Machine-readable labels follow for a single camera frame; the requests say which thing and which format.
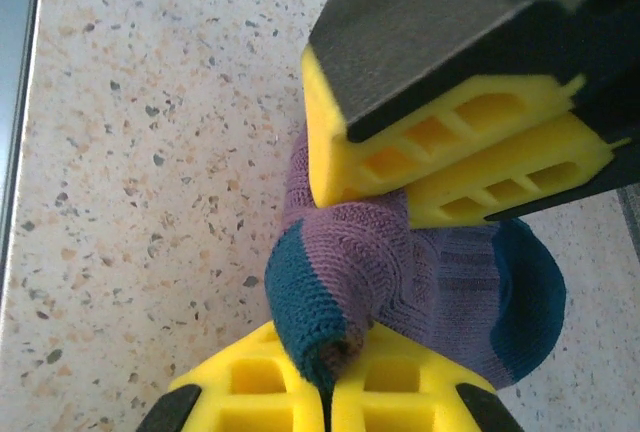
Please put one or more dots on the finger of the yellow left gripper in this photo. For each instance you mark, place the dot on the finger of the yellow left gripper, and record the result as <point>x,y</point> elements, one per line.
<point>400,52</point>
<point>525,177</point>

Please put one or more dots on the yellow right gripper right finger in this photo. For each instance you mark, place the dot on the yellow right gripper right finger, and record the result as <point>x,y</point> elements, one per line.
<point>410,397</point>

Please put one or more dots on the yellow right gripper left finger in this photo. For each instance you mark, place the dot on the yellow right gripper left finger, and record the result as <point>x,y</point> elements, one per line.
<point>250,392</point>

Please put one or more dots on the purple sock with teal toe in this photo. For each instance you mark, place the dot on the purple sock with teal toe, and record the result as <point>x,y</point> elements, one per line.
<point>360,262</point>

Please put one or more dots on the aluminium front frame rail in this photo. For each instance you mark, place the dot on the aluminium front frame rail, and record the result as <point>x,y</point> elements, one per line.
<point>15,52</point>

